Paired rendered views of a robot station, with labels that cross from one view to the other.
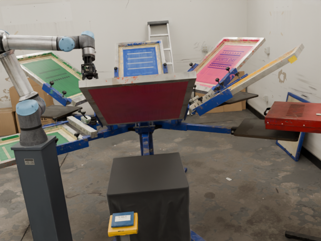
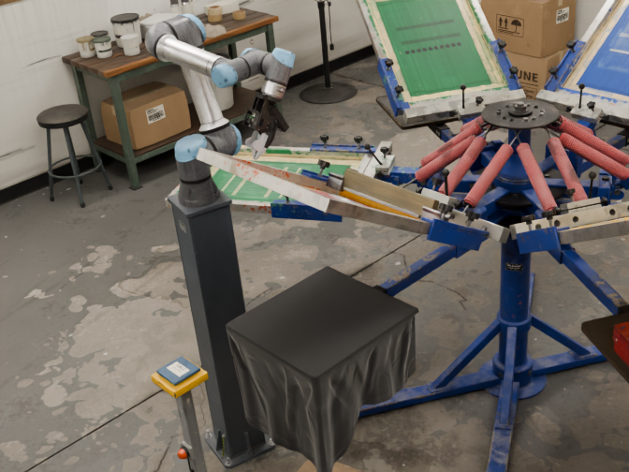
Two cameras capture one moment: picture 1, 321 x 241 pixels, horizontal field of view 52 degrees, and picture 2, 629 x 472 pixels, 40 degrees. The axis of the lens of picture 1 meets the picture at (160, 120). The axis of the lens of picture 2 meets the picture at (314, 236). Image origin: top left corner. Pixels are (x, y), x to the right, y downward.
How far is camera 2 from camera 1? 1.99 m
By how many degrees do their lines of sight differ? 48
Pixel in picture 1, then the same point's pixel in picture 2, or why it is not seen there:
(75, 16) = not seen: outside the picture
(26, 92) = (204, 120)
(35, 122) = (191, 174)
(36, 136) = (192, 194)
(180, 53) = not seen: outside the picture
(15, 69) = (193, 82)
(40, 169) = (191, 243)
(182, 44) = not seen: outside the picture
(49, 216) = (203, 312)
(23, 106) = (178, 148)
